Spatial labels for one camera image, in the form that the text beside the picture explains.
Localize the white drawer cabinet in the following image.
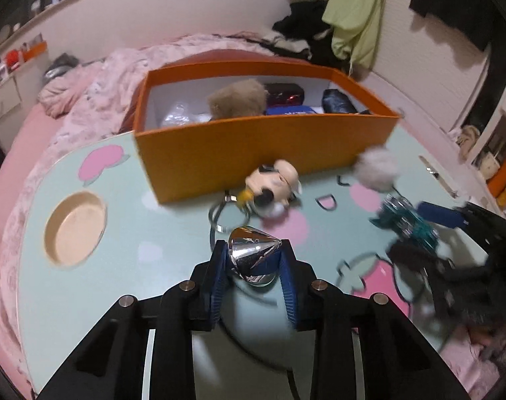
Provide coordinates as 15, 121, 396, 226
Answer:
0, 73, 41, 151

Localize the cartoon figure keychain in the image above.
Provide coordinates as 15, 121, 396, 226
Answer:
209, 159, 301, 234

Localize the white cup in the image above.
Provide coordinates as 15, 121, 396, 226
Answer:
482, 152, 503, 173

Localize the clear plastic bag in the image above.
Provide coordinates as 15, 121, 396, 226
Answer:
160, 102, 214, 128

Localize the pink floral duvet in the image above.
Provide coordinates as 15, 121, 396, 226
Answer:
38, 33, 287, 134

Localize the white fluffy pompom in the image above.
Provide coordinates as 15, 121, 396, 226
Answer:
353, 147, 401, 190

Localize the orange shelf item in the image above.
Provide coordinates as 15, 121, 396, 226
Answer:
486, 158, 506, 194

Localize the blue box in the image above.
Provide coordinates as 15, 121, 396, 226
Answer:
266, 106, 318, 116

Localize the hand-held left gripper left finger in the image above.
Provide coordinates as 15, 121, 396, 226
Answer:
36, 239, 231, 400

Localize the black hanging garment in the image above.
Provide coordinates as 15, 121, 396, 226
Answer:
409, 0, 506, 51

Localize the pink bed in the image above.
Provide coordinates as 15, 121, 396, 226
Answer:
0, 104, 70, 388

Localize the silver metal cone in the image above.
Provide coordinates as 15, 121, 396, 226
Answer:
228, 225, 283, 287

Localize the small orange box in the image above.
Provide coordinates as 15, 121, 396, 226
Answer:
22, 42, 49, 62

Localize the black lace doll dress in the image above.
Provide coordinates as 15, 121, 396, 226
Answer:
321, 88, 357, 114

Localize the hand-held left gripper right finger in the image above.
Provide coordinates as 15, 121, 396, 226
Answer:
278, 239, 472, 400

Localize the beige cloth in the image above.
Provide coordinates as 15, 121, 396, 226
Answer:
457, 125, 482, 159

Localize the brown furry pompom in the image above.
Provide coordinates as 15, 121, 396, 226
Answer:
207, 78, 268, 121

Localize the grey silver bag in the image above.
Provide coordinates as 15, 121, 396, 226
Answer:
42, 53, 83, 88

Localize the pile of black clothes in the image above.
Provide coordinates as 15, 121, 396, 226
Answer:
271, 0, 353, 78

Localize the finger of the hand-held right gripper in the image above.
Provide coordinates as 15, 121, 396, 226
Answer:
387, 242, 457, 284
416, 201, 506, 255

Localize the light green hanging garment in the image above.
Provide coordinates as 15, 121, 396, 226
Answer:
321, 0, 389, 69

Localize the orange cardboard box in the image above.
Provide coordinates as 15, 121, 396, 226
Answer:
133, 62, 401, 205

